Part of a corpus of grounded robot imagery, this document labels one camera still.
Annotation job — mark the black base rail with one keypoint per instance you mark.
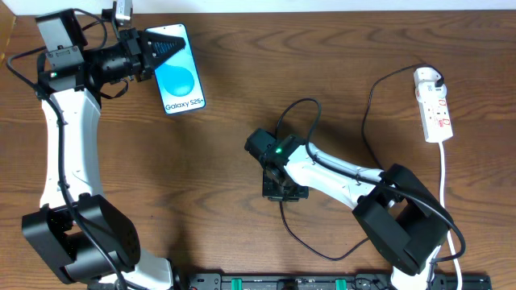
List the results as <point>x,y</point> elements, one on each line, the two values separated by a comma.
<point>216,281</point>

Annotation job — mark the white power strip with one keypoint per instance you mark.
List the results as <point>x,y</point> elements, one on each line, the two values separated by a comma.
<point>436,120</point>

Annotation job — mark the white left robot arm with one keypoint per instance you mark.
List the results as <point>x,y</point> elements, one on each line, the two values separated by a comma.
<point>76,231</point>

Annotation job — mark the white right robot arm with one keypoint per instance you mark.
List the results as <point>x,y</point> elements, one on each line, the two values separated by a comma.
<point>400,217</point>

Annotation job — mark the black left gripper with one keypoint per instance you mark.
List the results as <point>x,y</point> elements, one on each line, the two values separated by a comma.
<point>136,54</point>

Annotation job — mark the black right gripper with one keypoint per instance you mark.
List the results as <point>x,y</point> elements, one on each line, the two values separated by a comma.
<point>285,192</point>

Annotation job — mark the blue Galaxy smartphone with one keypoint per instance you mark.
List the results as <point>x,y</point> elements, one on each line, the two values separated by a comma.
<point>177,78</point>

